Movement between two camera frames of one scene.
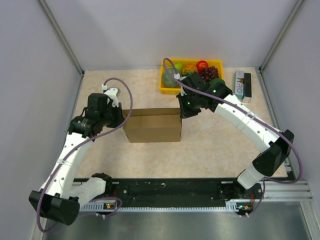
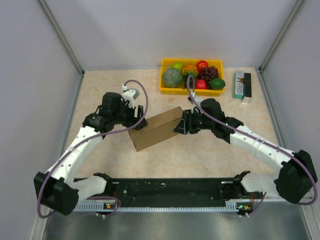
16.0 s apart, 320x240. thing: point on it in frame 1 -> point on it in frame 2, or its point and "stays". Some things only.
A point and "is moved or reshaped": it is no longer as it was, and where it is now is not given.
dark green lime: (218, 80) stays
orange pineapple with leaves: (188, 69) stays
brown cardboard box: (153, 125) is moved or reshaped
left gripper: (119, 116) -> (134, 120)
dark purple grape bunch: (208, 73) stays
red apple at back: (201, 64) stays
